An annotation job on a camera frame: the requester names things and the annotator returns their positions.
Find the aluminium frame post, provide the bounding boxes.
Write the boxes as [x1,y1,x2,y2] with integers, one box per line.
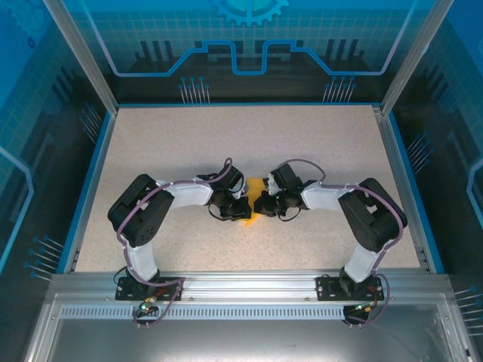
[43,0,120,114]
[380,0,456,114]

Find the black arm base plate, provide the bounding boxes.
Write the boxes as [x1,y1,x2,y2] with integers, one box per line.
[315,275,383,302]
[115,277,185,302]

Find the aluminium side rail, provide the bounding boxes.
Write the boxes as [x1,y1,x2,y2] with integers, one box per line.
[371,105,433,272]

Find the blue table edge trim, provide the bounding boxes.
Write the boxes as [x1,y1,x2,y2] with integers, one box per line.
[56,111,116,275]
[388,112,446,275]

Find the orange paper sheet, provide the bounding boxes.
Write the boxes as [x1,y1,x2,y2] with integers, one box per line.
[241,176,267,227]

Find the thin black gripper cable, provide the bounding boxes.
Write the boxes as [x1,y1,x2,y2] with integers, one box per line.
[208,203,231,222]
[278,207,303,222]

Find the aluminium mounting beam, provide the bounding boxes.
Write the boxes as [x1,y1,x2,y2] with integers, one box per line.
[51,269,452,302]

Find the grey metal tray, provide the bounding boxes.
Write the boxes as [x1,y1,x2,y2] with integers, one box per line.
[22,293,476,362]

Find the slotted grey cable duct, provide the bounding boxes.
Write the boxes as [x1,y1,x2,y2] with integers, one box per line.
[60,305,442,318]

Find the cable connector with green light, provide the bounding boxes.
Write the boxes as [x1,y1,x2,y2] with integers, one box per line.
[137,296,158,314]
[352,301,380,314]

